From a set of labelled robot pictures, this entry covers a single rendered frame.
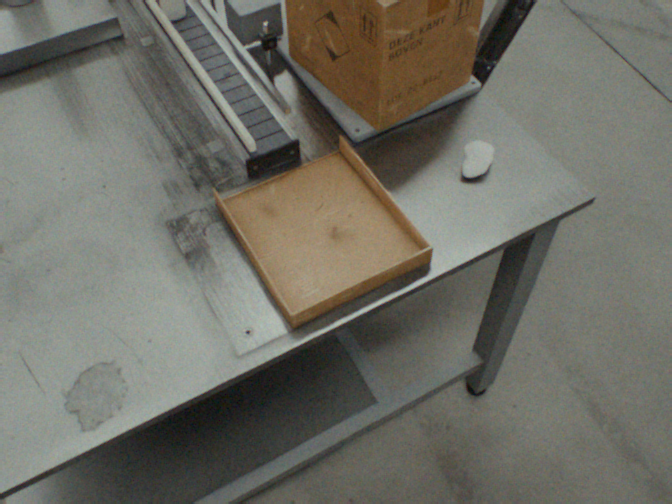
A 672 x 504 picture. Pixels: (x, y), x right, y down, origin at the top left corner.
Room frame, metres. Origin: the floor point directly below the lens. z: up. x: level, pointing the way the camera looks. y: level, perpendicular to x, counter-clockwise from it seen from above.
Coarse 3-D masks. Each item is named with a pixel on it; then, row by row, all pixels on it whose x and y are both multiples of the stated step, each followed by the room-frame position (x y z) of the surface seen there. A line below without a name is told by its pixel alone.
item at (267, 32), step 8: (264, 24) 1.08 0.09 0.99; (264, 32) 1.09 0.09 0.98; (272, 32) 1.09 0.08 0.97; (264, 40) 1.07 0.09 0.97; (272, 40) 1.08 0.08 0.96; (248, 48) 1.06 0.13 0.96; (264, 48) 1.07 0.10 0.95; (272, 48) 1.08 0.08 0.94; (272, 56) 1.09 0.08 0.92; (272, 64) 1.09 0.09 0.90; (272, 72) 1.08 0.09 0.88; (272, 80) 1.08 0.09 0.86
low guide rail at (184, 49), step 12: (156, 12) 1.26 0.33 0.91; (168, 24) 1.21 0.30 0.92; (180, 48) 1.14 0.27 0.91; (192, 60) 1.09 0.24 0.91; (204, 72) 1.05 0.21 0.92; (204, 84) 1.03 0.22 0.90; (216, 96) 0.98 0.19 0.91; (228, 108) 0.94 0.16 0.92; (228, 120) 0.93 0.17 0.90; (240, 132) 0.88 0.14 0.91; (252, 144) 0.85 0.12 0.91
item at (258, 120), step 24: (144, 0) 1.36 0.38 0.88; (192, 24) 1.26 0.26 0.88; (192, 48) 1.18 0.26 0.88; (216, 48) 1.17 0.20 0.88; (192, 72) 1.10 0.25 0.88; (216, 72) 1.10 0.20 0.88; (240, 96) 1.02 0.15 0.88; (240, 120) 0.95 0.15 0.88; (264, 120) 0.95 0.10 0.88; (264, 144) 0.88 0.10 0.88; (288, 144) 0.88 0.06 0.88
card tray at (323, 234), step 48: (240, 192) 0.81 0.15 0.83; (288, 192) 0.80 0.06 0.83; (336, 192) 0.80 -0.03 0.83; (384, 192) 0.77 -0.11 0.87; (240, 240) 0.69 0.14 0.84; (288, 240) 0.70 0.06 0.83; (336, 240) 0.69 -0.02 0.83; (384, 240) 0.69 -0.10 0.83; (288, 288) 0.60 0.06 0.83; (336, 288) 0.59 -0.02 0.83
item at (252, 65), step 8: (200, 0) 1.22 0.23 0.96; (208, 8) 1.19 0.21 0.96; (208, 16) 1.19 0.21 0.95; (216, 16) 1.16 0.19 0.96; (216, 24) 1.15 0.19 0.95; (224, 24) 1.14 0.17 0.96; (224, 32) 1.11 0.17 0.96; (232, 40) 1.08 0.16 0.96; (240, 48) 1.06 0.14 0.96; (240, 56) 1.05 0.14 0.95; (248, 56) 1.03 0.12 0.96; (248, 64) 1.01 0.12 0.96; (256, 64) 1.01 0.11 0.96; (256, 72) 0.98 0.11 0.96; (264, 80) 0.96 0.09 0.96; (264, 88) 0.95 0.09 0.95; (272, 88) 0.94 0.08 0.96; (272, 96) 0.93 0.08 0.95; (280, 96) 0.92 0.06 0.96; (280, 104) 0.90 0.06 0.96; (288, 104) 0.89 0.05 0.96; (288, 112) 0.88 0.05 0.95
